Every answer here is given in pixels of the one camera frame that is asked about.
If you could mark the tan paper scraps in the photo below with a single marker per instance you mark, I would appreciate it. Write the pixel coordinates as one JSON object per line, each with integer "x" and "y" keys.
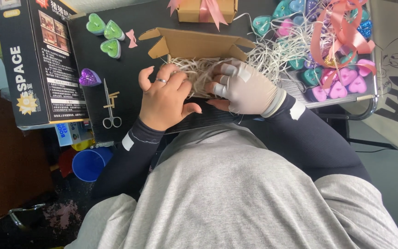
{"x": 112, "y": 99}

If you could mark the purple glitter heart candle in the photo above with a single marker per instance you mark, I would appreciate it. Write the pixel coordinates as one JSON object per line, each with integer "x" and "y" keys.
{"x": 89, "y": 77}

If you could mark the brown wooden cabinet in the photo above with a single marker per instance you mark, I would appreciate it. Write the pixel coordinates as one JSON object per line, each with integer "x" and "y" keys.
{"x": 10, "y": 152}

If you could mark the pile of heart candles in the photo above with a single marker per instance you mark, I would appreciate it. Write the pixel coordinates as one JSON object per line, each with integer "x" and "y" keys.
{"x": 326, "y": 69}

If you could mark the tangled pink ribbon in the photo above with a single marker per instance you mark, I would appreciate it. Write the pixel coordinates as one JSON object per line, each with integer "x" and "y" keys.
{"x": 340, "y": 38}

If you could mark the loose white shredded paper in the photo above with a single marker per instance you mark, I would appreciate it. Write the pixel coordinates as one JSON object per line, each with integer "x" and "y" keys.
{"x": 278, "y": 52}

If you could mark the blue printed small box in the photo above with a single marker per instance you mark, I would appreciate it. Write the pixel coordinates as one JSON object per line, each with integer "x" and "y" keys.
{"x": 69, "y": 131}

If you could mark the silver scissors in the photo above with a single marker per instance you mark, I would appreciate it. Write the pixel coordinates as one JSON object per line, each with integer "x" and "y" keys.
{"x": 111, "y": 109}

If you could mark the shredded paper box filling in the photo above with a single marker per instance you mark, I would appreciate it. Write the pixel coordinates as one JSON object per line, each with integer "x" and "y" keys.
{"x": 199, "y": 71}

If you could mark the green heart candle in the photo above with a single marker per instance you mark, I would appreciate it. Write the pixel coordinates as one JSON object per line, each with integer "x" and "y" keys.
{"x": 111, "y": 47}
{"x": 113, "y": 31}
{"x": 95, "y": 24}

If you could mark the white bag black drawing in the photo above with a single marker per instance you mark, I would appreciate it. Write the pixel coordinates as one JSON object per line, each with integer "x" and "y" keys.
{"x": 397, "y": 83}

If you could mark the blue plastic cup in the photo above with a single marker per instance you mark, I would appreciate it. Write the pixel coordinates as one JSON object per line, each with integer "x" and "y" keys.
{"x": 90, "y": 164}

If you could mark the brown cardboard box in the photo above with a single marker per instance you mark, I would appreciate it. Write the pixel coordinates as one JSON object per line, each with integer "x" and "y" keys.
{"x": 195, "y": 45}

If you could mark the person's left hand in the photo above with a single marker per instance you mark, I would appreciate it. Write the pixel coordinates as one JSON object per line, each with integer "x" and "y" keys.
{"x": 161, "y": 103}

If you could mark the small pink paper bow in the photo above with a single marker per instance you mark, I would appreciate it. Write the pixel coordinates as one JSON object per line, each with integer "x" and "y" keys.
{"x": 131, "y": 38}

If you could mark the person's right hand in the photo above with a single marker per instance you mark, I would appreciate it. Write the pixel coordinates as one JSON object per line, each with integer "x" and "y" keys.
{"x": 250, "y": 93}

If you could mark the red plastic container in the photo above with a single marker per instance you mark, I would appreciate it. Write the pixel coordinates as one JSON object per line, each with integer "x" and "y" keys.
{"x": 67, "y": 160}

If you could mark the large black printed carton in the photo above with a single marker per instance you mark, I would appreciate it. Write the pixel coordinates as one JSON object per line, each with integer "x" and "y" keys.
{"x": 40, "y": 58}

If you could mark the closed cardboard box pink ribbon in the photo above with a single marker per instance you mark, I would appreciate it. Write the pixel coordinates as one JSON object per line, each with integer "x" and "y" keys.
{"x": 206, "y": 9}

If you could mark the person's grey shirt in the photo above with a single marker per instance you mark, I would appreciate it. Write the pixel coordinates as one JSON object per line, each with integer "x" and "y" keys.
{"x": 233, "y": 193}

